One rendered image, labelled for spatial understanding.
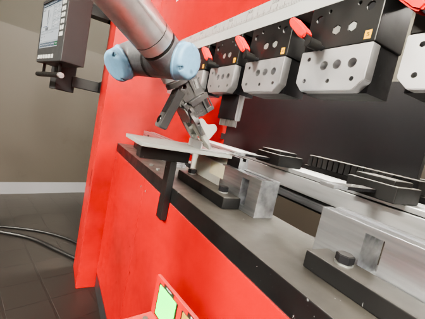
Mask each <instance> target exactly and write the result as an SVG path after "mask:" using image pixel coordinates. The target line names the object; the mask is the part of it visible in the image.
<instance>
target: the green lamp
mask: <svg viewBox="0 0 425 319"><path fill-rule="evenodd" d="M175 308H176V303H175V301H174V300H173V299H172V297H171V296H170V295H169V294H168V293H167V292H166V290H165V289H164V287H163V286H162V285H160V288H159V294H158V298H157V304H156V310H155V314H156V315H157V317H158V318H159V319H173V318H174V314H175Z"/></svg>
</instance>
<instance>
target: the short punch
mask: <svg viewBox="0 0 425 319"><path fill-rule="evenodd" d="M244 100H245V96H241V95H222V98H221V104H220V107H219V113H218V118H220V119H219V125H225V126H229V127H235V128H236V126H237V122H239V121H240V118H241V114H242V109H243V103H244Z"/></svg>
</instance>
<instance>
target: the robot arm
mask: <svg viewBox="0 0 425 319"><path fill-rule="evenodd" d="M93 2H94V3H95V4H96V5H97V6H98V7H99V8H100V9H101V11H102V12H103V13H104V14H105V15H106V16H107V17H108V18H109V19H110V20H111V21H112V22H113V23H114V25H115V26H116V27H117V28H118V29H119V30H120V32H121V33H122V34H123V35H124V36H125V37H126V38H127V39H128V41H126V42H123V43H121V44H117V45H115V46H114V47H112V48H111V49H108V50H107V51H106V52H105V54H104V63H105V66H106V68H107V70H108V72H109V73H110V75H111V76H112V77H113V78H114V79H116V80H117V81H120V82H125V81H127V80H129V79H130V80H131V79H132V78H133V77H136V76H141V77H152V78H161V80H162V82H163V84H165V86H166V88H167V90H171V89H172V91H171V94H170V95H169V98H168V99H167V101H166V103H165V105H164V107H163V109H162V111H161V113H160V115H159V116H158V118H157V120H156V122H155V126H157V127H159V128H161V129H163V130H166V129H167V128H168V126H169V124H170V122H171V120H172V118H173V116H174V114H175V113H176V111H177V113H178V115H179V117H180V120H181V121H182V123H183V125H184V127H185V129H186V130H187V132H188V134H189V135H190V136H191V138H192V139H195V140H198V141H199V139H200V141H202V144H203V146H204V147H205V148H207V149H209V150H210V149H211V145H210V143H209V139H210V138H211V137H212V136H213V135H214V133H215V132H216V131H217V126H216V125H215V124H211V125H208V124H207V123H206V122H205V120H204V119H199V117H200V116H204V115H205V114H207V113H209V112H210V111H212V110H213V109H214V107H213V104H212V102H211V100H210V98H209V96H208V94H207V92H204V91H203V89H202V86H201V84H200V82H199V79H198V78H197V76H196V74H197V73H198V70H199V68H200V54H199V50H198V49H197V47H196V46H195V45H194V44H192V43H191V42H186V41H179V40H178V39H177V37H176V35H175V34H174V33H173V31H172V30H171V29H170V27H169V26H168V24H167V23H166V22H165V20H164V18H163V17H162V16H161V14H160V13H159V12H158V10H157V9H156V7H155V6H154V4H153V3H152V1H151V0H93ZM182 87H183V88H182ZM207 98H208V99H207ZM208 100H209V101H208ZM209 102H210V104H211V106H210V104H209ZM198 136H199V139H198Z"/></svg>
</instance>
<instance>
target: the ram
mask: <svg viewBox="0 0 425 319"><path fill-rule="evenodd" d="M268 1H270V0H178V1H177V2H176V0H162V4H161V11H160V14H161V16H162V17H163V18H164V20H165V22H166V23H167V24H168V26H169V27H170V29H171V30H172V31H173V33H174V34H175V35H176V37H177V39H178V40H179V41H180V40H182V39H185V38H187V37H190V36H191V35H194V34H196V33H198V32H201V31H203V30H205V29H207V28H209V27H212V26H214V25H216V24H219V23H221V22H223V21H225V20H227V19H230V18H232V17H234V16H237V15H239V14H241V13H243V12H246V11H248V10H250V9H252V8H255V7H257V6H259V5H261V4H264V3H266V2H268ZM340 1H343V0H302V1H299V2H297V3H295V4H291V5H289V6H287V7H284V8H282V9H279V10H276V11H274V12H271V13H268V14H266V15H263V16H260V17H258V18H255V19H253V20H250V21H248V22H245V23H242V24H240V25H237V26H235V27H232V28H229V29H227V30H224V31H222V32H219V33H217V34H214V35H211V36H209V37H206V38H204V39H201V40H199V41H196V42H193V44H194V45H195V46H196V47H197V48H200V47H204V46H207V45H212V46H215V47H216V44H217V42H219V41H222V40H225V39H229V38H231V37H234V36H237V35H240V34H245V35H248V36H250V37H253V33H254V30H255V29H258V28H261V27H265V26H267V25H270V24H273V23H276V22H280V21H282V20H286V19H288V18H292V17H295V16H296V17H298V18H300V19H301V20H303V21H305V22H307V23H309V24H311V21H312V16H313V13H314V10H315V9H319V8H322V7H325V6H328V5H331V4H334V3H337V2H340Z"/></svg>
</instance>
